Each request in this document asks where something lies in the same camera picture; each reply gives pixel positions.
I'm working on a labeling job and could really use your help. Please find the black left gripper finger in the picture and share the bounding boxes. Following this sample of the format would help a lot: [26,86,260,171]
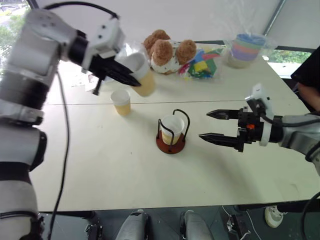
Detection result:
[111,59,136,76]
[106,71,142,87]

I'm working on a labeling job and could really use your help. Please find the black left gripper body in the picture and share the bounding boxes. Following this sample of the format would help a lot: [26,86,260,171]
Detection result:
[88,53,123,96]

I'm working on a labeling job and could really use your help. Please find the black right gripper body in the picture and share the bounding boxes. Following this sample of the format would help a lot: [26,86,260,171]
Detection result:
[236,106,265,145]

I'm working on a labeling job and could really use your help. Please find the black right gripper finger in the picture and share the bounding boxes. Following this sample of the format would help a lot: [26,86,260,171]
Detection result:
[206,109,241,121]
[198,133,245,153]

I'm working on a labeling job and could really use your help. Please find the tan and white paper cup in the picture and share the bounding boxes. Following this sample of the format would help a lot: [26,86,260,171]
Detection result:
[122,52,157,97]
[161,114,186,145]

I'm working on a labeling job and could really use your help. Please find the small plastic cup on table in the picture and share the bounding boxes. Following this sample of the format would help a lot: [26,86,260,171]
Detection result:
[110,89,132,116]

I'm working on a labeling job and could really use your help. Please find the bagged stack of pastel cups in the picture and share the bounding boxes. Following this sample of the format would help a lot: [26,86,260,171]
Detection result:
[222,32,270,70]

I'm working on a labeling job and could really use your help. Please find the brown plush teddy bear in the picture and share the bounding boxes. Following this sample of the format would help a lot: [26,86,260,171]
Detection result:
[142,29,198,75]

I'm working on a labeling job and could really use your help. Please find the bag of colourful blocks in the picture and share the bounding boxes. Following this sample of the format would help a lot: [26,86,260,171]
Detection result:
[176,46,223,81]

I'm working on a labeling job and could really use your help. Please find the person in dark clothes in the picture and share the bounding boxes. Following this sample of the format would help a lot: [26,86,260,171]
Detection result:
[291,44,320,113]

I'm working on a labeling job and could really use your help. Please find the grey rounded shape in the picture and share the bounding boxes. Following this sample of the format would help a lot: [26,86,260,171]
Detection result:
[179,209,215,240]
[116,209,151,240]

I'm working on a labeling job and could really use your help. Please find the white shoe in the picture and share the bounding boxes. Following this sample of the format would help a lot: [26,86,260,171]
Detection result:
[264,205,288,228]

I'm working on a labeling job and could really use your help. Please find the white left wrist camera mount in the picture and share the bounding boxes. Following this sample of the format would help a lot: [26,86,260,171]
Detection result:
[82,18,126,73]

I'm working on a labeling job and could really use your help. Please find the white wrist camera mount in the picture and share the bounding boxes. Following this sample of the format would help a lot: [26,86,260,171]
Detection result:
[244,83,273,147]
[82,18,126,73]

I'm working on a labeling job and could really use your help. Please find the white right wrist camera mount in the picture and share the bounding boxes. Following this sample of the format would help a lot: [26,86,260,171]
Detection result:
[244,83,273,147]

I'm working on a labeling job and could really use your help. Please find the black wire cup holder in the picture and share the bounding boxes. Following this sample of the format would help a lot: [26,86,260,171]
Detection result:
[156,108,191,155]

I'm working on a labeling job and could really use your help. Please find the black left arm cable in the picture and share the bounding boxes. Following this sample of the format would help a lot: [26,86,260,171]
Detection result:
[43,1,121,240]

